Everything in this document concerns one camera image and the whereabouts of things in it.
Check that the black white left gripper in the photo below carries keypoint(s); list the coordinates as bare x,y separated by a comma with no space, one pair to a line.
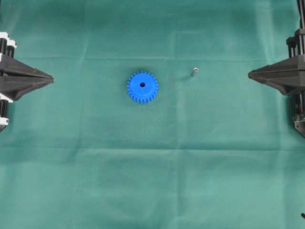
12,88

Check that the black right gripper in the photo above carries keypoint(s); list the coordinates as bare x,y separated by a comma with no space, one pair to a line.
292,66

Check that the blue plastic gear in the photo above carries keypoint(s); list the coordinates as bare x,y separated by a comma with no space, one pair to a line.
142,87

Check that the green cloth mat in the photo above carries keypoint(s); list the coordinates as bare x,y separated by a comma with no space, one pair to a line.
213,151

